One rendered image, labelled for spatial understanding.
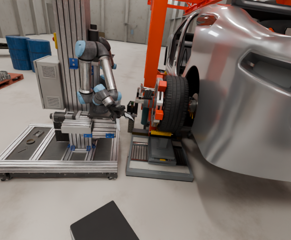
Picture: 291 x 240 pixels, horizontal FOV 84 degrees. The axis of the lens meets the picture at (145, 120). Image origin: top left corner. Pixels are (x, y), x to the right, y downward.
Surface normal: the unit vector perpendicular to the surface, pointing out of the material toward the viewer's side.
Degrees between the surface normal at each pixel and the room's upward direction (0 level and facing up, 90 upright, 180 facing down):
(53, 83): 90
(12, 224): 0
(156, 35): 90
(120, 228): 0
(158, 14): 90
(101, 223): 0
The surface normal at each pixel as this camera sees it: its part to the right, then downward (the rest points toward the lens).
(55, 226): 0.12, -0.87
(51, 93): 0.11, 0.49
